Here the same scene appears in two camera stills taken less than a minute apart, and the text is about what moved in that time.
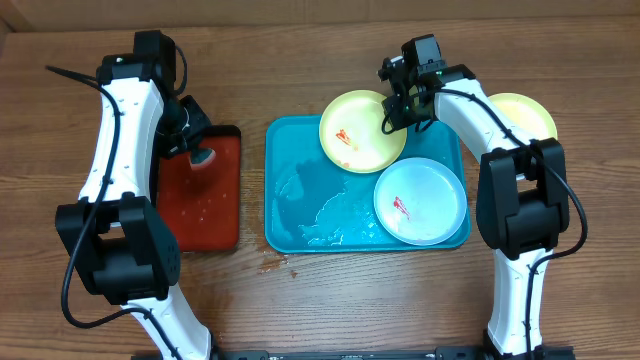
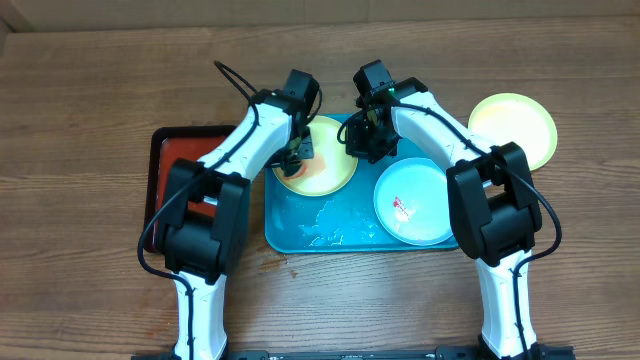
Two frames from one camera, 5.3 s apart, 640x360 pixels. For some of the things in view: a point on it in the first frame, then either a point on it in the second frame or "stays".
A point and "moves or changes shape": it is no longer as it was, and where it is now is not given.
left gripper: (201, 124) to (306, 149)
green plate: (527, 115) stays
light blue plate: (420, 201) stays
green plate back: (352, 137) moves or changes shape
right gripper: (396, 106) to (363, 149)
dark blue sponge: (201, 157) moves or changes shape
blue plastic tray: (313, 206) stays
